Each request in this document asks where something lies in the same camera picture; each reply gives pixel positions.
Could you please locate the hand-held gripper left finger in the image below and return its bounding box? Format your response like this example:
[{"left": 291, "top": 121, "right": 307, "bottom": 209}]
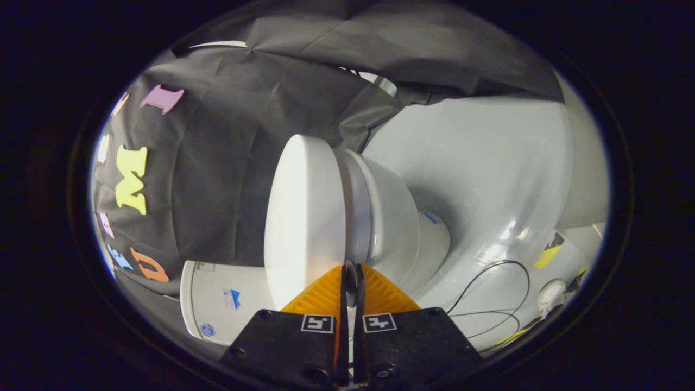
[{"left": 220, "top": 263, "right": 351, "bottom": 389}]

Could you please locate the thin black cable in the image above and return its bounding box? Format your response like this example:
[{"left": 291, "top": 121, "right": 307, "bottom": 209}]
[{"left": 445, "top": 260, "right": 532, "bottom": 340}]

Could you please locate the white toilet bowl and tank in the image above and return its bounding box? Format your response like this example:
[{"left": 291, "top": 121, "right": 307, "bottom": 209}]
[{"left": 179, "top": 149, "right": 451, "bottom": 346}]

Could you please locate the white toilet lid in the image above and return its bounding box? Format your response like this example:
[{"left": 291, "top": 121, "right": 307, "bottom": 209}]
[{"left": 264, "top": 134, "right": 351, "bottom": 310}]

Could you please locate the black backdrop cloth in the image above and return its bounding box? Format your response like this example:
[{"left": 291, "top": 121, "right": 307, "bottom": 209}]
[{"left": 90, "top": 0, "right": 565, "bottom": 297}]

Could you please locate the white toilet tank cover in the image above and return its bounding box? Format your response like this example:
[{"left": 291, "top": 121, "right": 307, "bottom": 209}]
[{"left": 179, "top": 261, "right": 199, "bottom": 340}]

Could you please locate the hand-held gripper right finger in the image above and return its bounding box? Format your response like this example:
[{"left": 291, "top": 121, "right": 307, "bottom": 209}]
[{"left": 350, "top": 261, "right": 484, "bottom": 389}]

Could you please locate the white toilet seat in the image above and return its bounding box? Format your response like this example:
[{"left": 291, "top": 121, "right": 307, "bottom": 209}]
[{"left": 334, "top": 148, "right": 375, "bottom": 267}]

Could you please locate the yellow tape strip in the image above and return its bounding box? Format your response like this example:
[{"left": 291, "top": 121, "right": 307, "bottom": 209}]
[{"left": 534, "top": 232, "right": 566, "bottom": 269}]

